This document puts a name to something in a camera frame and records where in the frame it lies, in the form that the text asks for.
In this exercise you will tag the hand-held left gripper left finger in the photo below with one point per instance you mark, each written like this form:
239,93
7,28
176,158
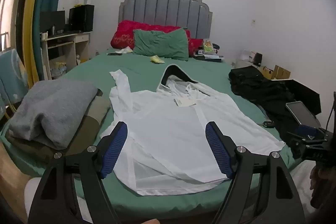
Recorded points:
114,148

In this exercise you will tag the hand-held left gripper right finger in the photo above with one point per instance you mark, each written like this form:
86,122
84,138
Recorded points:
218,148

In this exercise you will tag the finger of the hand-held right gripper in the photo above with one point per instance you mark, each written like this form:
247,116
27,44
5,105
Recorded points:
304,146
307,130

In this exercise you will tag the white hooded shirt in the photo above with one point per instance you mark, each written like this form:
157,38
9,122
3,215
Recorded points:
168,132

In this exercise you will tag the folded olive clothes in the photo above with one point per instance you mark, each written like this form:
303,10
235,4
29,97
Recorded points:
86,121

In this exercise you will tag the pile of black clothes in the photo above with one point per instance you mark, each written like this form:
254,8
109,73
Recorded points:
262,87

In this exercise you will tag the person's right hand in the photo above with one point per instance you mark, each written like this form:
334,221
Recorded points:
321,184

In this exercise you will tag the grey tablet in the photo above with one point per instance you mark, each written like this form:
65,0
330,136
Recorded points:
302,112

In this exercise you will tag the brown cardboard boxes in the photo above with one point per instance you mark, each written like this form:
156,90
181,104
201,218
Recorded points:
278,72

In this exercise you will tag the folded grey sweater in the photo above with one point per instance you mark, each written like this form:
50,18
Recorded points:
50,111

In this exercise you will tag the bed with green sheet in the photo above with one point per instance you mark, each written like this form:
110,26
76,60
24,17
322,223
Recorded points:
199,74

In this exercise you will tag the person's light grey pants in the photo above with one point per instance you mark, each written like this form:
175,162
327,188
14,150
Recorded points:
52,197

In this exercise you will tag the white box with black pouch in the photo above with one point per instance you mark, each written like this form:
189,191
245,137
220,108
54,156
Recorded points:
250,57

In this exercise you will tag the black phone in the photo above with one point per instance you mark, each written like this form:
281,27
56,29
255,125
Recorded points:
114,54

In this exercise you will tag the white papers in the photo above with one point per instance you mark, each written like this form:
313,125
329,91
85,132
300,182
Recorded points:
123,50

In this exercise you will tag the clutter of small bedside objects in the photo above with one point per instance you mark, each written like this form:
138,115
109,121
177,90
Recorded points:
208,50

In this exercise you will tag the yellow crumpled packet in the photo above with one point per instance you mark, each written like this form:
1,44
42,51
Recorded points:
156,59

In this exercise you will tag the light wooden computer desk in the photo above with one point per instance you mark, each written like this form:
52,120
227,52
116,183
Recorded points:
65,48

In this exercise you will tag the red patterned pillow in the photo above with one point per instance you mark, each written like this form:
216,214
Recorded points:
126,35

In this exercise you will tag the green pillow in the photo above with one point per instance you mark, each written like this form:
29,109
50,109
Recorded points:
162,43

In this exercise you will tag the chair with light blue cloth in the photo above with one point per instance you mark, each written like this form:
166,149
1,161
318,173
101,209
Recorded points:
11,77

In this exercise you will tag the black computer tower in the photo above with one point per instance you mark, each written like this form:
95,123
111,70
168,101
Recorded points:
81,18

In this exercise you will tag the black monitor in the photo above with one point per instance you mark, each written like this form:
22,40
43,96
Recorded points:
52,21

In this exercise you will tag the grey padded headboard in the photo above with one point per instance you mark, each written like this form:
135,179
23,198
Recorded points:
168,14

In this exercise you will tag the yellow curtain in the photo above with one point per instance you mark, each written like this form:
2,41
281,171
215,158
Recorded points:
32,16

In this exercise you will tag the teal curtain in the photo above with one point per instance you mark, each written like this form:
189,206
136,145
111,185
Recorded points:
48,3

